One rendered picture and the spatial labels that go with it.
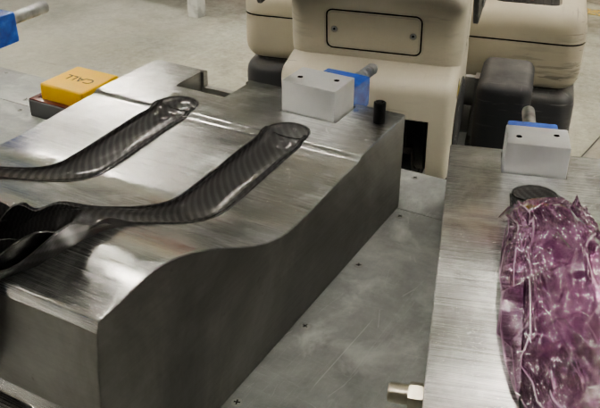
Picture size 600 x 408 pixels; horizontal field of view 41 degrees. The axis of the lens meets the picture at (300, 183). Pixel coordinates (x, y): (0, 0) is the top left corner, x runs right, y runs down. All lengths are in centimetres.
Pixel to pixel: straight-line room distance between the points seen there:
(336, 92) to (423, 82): 36
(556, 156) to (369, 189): 15
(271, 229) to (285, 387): 10
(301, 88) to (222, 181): 12
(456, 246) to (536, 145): 19
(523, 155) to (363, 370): 23
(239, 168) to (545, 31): 75
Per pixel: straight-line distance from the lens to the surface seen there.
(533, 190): 67
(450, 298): 47
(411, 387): 47
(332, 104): 66
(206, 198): 58
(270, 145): 64
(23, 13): 80
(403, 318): 60
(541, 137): 69
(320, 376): 54
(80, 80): 91
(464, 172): 67
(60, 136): 68
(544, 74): 130
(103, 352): 40
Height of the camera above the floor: 117
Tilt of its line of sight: 29 degrees down
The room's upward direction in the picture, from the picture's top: 1 degrees clockwise
